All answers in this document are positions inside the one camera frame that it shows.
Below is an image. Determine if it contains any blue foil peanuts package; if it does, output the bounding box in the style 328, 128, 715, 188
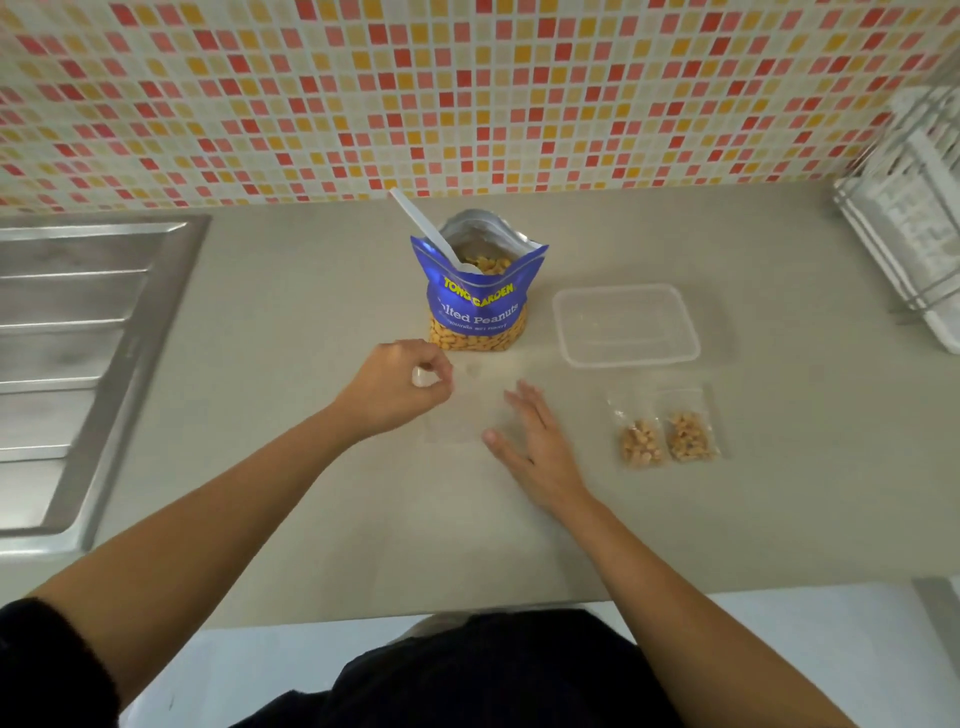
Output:
409, 208, 550, 355

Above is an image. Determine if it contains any black shirt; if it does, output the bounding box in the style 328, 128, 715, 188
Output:
0, 597, 684, 728

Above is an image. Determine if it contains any person's left forearm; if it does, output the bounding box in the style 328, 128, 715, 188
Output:
29, 404, 361, 706

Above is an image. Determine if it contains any stainless steel sink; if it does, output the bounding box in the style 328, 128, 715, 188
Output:
0, 213, 213, 560

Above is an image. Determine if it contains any stack of clear plastic bags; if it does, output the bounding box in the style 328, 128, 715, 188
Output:
419, 371, 511, 448

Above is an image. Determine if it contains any person's right forearm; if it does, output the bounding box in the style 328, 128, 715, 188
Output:
558, 494, 856, 728

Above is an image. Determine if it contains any clear plastic container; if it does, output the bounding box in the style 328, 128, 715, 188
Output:
551, 283, 703, 370

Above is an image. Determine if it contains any person's left hand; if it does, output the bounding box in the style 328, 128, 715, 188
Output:
329, 338, 456, 444

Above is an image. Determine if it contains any white plastic spoon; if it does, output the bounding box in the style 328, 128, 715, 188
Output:
388, 187, 485, 275

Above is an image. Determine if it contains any white wire-framed dish rack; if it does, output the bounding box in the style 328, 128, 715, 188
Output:
832, 74, 960, 354

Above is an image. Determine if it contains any person's right hand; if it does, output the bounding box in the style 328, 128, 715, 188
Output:
482, 380, 594, 523

